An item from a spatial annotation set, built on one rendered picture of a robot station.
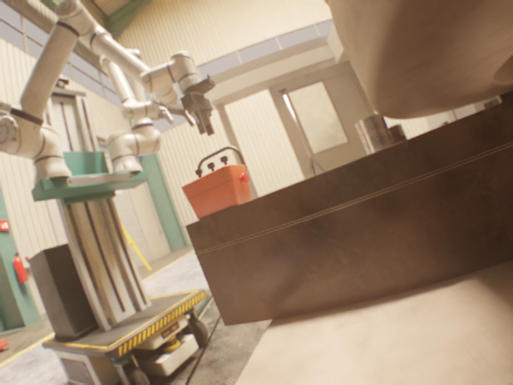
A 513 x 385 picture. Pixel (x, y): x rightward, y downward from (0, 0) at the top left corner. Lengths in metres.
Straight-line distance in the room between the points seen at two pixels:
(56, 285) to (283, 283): 1.23
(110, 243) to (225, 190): 1.04
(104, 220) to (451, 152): 1.67
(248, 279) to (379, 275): 0.39
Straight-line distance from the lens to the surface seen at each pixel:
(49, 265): 1.66
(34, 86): 1.38
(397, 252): 0.75
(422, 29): 0.59
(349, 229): 0.73
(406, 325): 0.65
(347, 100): 4.19
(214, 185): 0.84
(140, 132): 1.78
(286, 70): 4.08
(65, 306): 1.67
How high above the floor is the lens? 0.66
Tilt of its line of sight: 2 degrees up
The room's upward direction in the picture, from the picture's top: 20 degrees counter-clockwise
